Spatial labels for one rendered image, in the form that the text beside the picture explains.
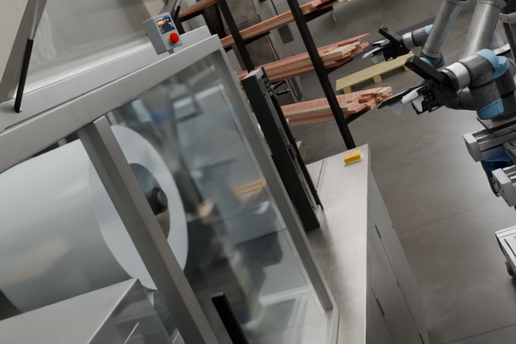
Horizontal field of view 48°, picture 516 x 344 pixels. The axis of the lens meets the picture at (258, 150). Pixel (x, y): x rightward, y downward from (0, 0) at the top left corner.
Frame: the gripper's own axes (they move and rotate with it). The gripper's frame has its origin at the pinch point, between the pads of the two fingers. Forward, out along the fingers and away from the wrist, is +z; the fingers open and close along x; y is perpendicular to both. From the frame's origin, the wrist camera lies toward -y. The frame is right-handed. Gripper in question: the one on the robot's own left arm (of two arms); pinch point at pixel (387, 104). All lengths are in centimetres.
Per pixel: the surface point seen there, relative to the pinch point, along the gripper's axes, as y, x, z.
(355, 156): 22, 74, -12
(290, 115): 12, 393, -89
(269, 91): -17.3, 38.2, 18.7
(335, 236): 31.3, 19.2, 24.8
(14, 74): -48, 0, 85
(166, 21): -48, 17, 43
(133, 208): -12, -79, 72
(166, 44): -42, 16, 46
